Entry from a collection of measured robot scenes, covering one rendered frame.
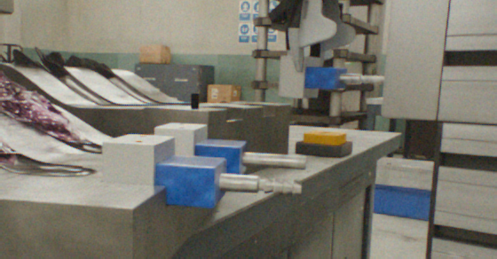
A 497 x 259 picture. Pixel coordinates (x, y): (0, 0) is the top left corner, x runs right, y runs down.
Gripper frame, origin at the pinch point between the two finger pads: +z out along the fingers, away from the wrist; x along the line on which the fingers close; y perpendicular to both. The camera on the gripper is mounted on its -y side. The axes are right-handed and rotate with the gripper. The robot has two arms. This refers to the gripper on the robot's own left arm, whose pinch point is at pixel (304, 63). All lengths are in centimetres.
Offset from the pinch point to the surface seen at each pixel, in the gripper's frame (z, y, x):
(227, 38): -57, -404, 605
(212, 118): 6.8, -3.2, -16.8
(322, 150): 13.9, -3.4, 16.9
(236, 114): 6.9, -5.3, -8.3
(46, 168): 9.6, -3.0, -39.3
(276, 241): 25.5, -2.8, -0.1
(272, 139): 11.0, -4.9, 1.5
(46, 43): -44, -728, 529
